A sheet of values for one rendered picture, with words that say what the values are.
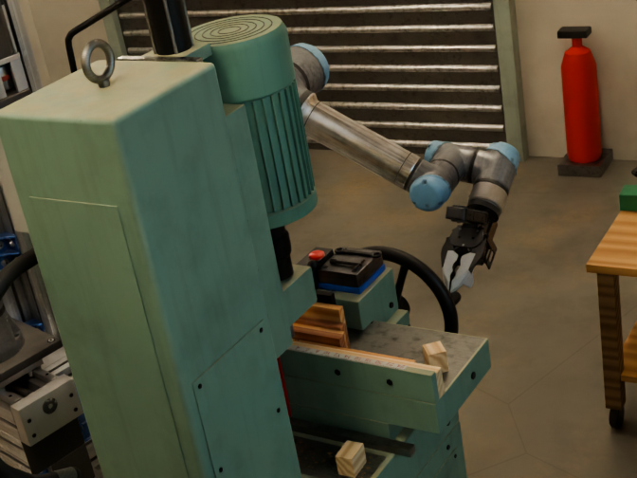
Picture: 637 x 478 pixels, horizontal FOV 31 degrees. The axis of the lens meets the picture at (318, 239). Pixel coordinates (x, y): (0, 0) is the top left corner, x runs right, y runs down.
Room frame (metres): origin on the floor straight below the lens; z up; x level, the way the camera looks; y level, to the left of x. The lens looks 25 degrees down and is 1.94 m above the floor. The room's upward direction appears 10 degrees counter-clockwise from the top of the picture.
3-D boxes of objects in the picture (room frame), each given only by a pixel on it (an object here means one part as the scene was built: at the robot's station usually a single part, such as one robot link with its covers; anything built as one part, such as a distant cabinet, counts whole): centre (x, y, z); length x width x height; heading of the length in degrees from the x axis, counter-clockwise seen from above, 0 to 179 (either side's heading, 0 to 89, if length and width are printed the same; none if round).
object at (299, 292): (1.71, 0.09, 1.03); 0.14 x 0.07 x 0.09; 144
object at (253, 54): (1.73, 0.08, 1.35); 0.18 x 0.18 x 0.31
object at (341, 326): (1.78, 0.06, 0.93); 0.19 x 0.02 x 0.05; 54
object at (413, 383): (1.70, 0.10, 0.93); 0.60 x 0.02 x 0.06; 54
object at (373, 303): (1.89, -0.03, 0.91); 0.15 x 0.14 x 0.09; 54
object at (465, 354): (1.82, 0.02, 0.87); 0.61 x 0.30 x 0.06; 54
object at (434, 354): (1.62, -0.16, 0.92); 0.04 x 0.03 x 0.04; 7
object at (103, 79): (1.49, 0.25, 1.55); 0.06 x 0.02 x 0.07; 144
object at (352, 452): (1.53, 0.01, 0.82); 0.04 x 0.03 x 0.04; 148
